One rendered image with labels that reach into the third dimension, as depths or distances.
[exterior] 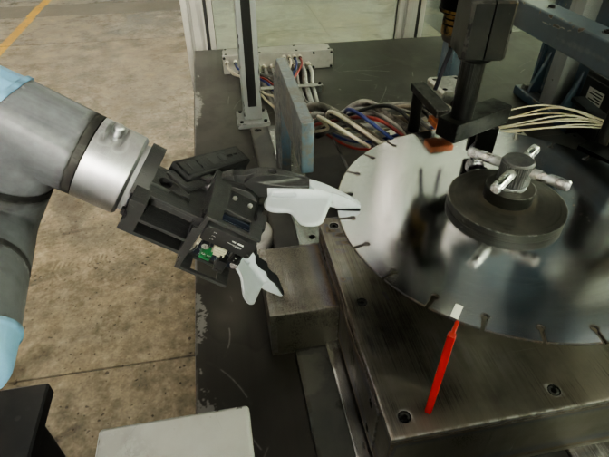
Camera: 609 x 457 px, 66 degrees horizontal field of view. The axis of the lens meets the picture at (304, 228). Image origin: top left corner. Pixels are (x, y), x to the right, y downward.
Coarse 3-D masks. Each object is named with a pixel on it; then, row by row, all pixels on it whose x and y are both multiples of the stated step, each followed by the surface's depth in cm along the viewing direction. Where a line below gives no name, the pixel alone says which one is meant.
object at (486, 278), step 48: (384, 144) 56; (432, 144) 56; (528, 144) 56; (384, 192) 49; (432, 192) 49; (576, 192) 49; (384, 240) 43; (432, 240) 43; (480, 240) 43; (576, 240) 43; (432, 288) 38; (480, 288) 38; (528, 288) 38; (576, 288) 38; (528, 336) 34; (576, 336) 34
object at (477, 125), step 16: (464, 64) 44; (480, 64) 43; (464, 80) 45; (480, 80) 45; (464, 96) 45; (464, 112) 46; (480, 112) 48; (496, 112) 49; (448, 128) 47; (464, 128) 47; (480, 128) 49; (496, 128) 50; (480, 144) 51
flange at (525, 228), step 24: (456, 192) 47; (480, 192) 46; (504, 192) 44; (528, 192) 44; (552, 192) 47; (456, 216) 45; (480, 216) 44; (504, 216) 44; (528, 216) 44; (552, 216) 44; (504, 240) 43; (528, 240) 42
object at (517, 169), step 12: (480, 156) 45; (492, 156) 45; (504, 156) 44; (516, 156) 44; (528, 156) 44; (504, 168) 43; (516, 168) 42; (528, 168) 42; (504, 180) 41; (516, 180) 43; (528, 180) 43; (540, 180) 42; (552, 180) 42; (564, 180) 41; (492, 192) 42; (516, 192) 44
